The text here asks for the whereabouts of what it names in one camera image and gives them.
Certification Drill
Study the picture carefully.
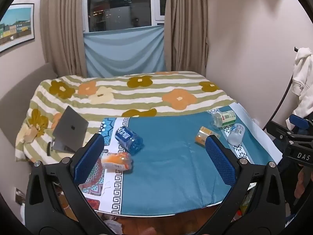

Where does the white plastic bag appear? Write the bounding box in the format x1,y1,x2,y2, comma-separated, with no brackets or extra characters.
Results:
103,219,123,235

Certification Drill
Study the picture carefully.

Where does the blue plastic bottle cup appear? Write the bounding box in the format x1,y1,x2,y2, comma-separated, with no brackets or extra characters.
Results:
115,126,144,155

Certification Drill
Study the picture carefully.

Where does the green label clear cup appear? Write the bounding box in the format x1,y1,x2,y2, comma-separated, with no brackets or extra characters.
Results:
212,110,236,128

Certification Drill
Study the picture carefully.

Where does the orange label clear cup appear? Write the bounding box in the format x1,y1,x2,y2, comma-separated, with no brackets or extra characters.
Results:
194,126,220,147

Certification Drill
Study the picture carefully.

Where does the framed picture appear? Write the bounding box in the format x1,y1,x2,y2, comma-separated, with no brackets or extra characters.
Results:
0,3,35,54

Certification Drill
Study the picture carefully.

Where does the light blue cloth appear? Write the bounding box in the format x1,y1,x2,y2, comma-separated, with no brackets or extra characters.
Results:
84,26,166,78

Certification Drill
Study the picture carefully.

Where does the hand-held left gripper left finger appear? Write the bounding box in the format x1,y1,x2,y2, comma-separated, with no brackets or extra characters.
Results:
24,133,113,235

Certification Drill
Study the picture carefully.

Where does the window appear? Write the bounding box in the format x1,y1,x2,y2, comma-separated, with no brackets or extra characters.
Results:
87,0,170,33

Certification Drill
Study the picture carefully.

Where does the person's right hand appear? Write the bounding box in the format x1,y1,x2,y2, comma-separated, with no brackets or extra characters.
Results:
296,169,312,198

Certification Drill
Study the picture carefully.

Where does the clear plastic bottle cup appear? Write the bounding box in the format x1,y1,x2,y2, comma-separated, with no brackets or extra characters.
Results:
227,124,246,145

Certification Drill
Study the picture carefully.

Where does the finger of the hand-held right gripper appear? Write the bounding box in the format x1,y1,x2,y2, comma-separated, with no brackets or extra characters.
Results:
266,115,313,150

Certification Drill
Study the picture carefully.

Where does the beige upholstered headboard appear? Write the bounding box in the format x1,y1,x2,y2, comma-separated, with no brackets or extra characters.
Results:
0,62,58,152

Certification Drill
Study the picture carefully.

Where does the grey laptop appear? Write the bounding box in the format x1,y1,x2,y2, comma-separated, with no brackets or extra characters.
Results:
52,106,89,152

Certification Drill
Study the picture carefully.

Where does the blue patterned tablecloth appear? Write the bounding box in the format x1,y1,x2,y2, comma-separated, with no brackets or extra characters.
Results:
78,104,283,217

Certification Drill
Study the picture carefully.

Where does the beige curtain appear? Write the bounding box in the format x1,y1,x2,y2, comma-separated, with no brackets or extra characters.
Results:
164,0,209,73
40,0,89,79

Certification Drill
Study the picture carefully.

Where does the orange plastic bottle cup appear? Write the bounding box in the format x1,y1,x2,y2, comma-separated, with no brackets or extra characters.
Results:
101,152,134,171

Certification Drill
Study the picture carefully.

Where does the floral striped blanket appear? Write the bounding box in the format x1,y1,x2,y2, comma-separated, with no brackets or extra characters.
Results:
15,71,237,162

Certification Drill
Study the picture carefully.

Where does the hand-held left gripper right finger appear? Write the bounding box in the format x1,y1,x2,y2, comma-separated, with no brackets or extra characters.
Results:
196,135,285,235

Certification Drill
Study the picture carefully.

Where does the white garment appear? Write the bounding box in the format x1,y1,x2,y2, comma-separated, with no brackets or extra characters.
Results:
292,47,313,131

